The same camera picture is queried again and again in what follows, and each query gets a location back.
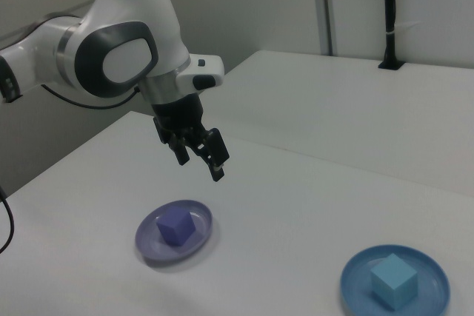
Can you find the purple plate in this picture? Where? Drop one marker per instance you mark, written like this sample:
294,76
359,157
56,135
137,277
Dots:
148,242

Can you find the purple cube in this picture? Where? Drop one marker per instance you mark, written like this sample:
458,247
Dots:
176,227

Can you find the light blue cube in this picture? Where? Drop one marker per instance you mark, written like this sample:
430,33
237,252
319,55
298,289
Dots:
394,282

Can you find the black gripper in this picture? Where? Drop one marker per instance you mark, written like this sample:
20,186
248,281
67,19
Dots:
177,116

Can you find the blue plate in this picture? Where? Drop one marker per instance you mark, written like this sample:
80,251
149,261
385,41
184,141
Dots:
355,279

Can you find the black pole stand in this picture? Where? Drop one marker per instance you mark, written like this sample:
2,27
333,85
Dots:
389,16

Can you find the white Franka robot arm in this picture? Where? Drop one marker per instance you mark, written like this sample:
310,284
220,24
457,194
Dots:
126,20

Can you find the grey partition post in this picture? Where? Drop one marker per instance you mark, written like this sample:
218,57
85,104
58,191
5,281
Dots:
325,5

